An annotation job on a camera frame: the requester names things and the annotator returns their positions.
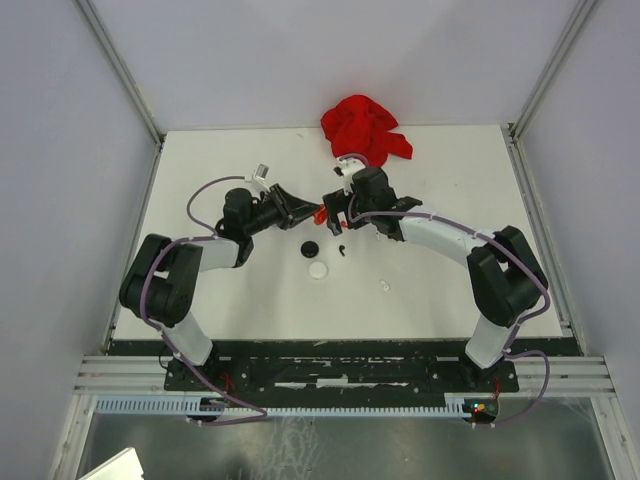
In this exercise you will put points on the grey metal plate corner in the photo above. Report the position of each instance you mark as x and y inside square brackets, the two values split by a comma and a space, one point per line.
[123, 466]

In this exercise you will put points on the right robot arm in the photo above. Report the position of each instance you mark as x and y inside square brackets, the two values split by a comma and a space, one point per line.
[508, 284]

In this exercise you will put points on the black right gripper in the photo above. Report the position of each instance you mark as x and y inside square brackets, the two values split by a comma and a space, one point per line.
[335, 202]

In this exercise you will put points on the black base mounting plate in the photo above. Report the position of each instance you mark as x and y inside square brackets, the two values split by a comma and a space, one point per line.
[343, 374]

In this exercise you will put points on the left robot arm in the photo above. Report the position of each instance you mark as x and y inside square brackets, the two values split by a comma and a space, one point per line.
[160, 285]

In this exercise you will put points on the white slotted cable duct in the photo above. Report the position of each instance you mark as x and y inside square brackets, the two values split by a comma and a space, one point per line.
[203, 406]

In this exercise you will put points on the white earbud charging case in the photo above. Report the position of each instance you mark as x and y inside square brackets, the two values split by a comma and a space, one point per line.
[318, 270]

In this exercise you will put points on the orange earbud charging case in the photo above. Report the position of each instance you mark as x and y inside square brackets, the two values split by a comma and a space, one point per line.
[320, 216]

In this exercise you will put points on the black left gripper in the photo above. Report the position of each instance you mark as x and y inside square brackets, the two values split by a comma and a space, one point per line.
[304, 209]

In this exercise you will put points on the red crumpled cloth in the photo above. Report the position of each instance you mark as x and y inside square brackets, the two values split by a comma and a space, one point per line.
[359, 125]

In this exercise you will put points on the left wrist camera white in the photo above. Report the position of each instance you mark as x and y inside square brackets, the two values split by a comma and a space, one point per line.
[257, 179]

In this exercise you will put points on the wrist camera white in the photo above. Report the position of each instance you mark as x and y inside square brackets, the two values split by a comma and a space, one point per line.
[257, 179]
[347, 166]

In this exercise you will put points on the aluminium frame post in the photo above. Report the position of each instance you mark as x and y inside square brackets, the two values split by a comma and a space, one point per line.
[98, 29]
[579, 19]

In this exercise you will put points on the aluminium front rail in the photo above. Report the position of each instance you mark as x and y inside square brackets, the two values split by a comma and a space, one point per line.
[570, 377]

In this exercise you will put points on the right aluminium frame post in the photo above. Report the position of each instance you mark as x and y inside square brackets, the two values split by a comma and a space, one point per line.
[579, 19]

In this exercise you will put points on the black earbud charging case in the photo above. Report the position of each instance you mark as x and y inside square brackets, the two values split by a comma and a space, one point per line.
[309, 249]

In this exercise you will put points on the left aluminium frame post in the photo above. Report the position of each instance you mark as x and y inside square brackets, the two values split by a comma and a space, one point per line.
[98, 29]

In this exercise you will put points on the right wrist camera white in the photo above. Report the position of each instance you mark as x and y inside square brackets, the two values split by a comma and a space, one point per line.
[347, 166]

